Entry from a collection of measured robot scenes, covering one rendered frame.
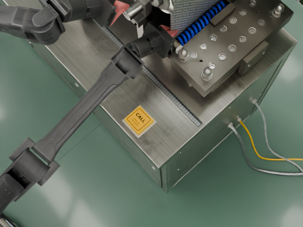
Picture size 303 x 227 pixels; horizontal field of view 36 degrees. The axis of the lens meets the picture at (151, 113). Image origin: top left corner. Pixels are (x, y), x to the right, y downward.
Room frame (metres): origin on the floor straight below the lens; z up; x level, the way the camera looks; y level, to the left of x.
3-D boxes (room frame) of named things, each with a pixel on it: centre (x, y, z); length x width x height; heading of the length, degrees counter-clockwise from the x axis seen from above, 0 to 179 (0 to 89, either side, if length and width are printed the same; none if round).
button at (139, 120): (0.44, 0.04, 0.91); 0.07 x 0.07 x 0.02; 36
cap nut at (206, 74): (0.52, -0.18, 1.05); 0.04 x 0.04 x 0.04
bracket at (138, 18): (0.71, 0.00, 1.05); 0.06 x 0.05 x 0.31; 126
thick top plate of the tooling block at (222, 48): (0.65, -0.29, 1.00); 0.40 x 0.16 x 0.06; 126
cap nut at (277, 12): (0.71, -0.44, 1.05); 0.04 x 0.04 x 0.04
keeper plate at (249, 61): (0.59, -0.35, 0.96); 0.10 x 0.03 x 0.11; 126
